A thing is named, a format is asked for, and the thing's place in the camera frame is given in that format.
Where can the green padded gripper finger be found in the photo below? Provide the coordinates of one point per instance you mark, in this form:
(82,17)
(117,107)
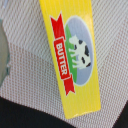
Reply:
(4,54)

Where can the yellow toy box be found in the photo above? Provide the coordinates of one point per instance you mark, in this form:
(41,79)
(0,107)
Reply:
(70,31)

